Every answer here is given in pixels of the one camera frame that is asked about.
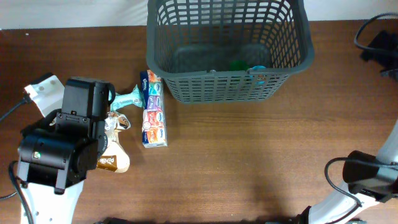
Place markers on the mint green wipes packet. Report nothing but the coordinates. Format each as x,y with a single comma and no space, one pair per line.
133,98

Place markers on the brown cream snack bag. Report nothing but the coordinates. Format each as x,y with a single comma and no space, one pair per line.
114,158

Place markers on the colourful Kleenex tissue pack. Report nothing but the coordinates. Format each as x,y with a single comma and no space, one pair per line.
154,132

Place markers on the grey plastic lattice basket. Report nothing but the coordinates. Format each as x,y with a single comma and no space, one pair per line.
191,43

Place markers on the blue lidded round tin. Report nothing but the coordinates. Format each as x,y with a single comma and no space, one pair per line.
259,78

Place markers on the green capped jar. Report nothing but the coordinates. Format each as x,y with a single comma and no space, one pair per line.
239,65

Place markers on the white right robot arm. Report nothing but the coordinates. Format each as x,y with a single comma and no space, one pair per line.
367,180

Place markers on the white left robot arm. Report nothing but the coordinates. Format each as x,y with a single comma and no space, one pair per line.
57,152

